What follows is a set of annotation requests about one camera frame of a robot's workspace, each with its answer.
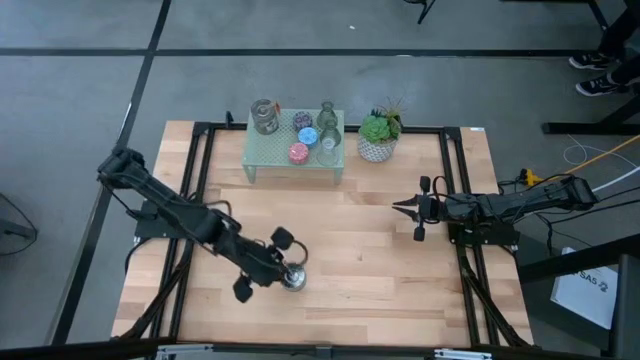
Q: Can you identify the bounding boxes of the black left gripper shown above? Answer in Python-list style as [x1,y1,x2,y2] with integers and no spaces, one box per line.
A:
[232,226,302,305]

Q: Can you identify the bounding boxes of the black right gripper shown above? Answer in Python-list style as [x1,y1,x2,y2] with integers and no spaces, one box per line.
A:
[392,175,446,243]

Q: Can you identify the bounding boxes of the silver candle tin orange label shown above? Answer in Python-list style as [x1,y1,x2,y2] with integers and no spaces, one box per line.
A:
[279,263,308,293]

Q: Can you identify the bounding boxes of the clear glass jar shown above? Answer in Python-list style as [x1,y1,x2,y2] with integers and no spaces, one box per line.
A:
[316,139,340,168]

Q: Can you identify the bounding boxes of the purple textured ball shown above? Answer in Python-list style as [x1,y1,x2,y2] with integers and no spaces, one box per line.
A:
[292,110,314,133]

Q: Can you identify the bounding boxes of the silver candle tin gold label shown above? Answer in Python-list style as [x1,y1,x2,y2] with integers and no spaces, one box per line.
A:
[249,98,282,136]

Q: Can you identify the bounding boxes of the succulent in patterned pot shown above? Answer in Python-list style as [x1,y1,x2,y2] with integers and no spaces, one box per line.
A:
[356,97,405,163]

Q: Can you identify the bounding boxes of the green perforated metal shelf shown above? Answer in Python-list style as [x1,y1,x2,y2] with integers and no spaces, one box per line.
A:
[241,107,346,185]

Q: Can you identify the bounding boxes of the black desk foot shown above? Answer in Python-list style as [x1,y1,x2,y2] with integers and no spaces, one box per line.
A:
[542,94,640,136]

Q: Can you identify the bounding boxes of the white printed box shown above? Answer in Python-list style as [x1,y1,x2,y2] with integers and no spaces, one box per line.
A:
[549,247,619,330]

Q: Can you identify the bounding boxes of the black chair base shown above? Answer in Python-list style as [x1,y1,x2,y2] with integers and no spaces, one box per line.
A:
[403,0,437,25]

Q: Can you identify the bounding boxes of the black crossbeam with silver brackets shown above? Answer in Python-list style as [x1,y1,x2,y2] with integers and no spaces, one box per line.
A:
[0,337,640,360]

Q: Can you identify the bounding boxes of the person's dark shoe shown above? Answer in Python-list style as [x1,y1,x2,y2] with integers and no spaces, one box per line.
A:
[574,74,632,98]
[568,52,614,71]

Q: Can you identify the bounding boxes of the black desk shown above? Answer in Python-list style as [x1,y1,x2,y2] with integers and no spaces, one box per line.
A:
[517,233,640,360]

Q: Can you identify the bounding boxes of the person's leg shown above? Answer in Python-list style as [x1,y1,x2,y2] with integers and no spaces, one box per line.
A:
[594,0,640,57]
[607,52,640,87]

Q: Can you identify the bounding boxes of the grey chair base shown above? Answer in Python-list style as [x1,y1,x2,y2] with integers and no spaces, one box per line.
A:
[0,193,39,257]

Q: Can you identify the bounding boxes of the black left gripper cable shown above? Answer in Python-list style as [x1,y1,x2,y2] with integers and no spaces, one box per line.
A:
[285,239,309,267]

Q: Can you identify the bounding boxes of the black aluminium table frame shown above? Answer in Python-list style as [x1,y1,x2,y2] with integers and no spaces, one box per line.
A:
[119,110,532,351]

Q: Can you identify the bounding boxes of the yellow extension cable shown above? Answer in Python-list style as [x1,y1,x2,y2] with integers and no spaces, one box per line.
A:
[519,133,640,187]

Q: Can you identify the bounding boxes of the white cable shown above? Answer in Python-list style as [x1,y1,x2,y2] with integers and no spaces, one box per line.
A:
[592,167,640,195]

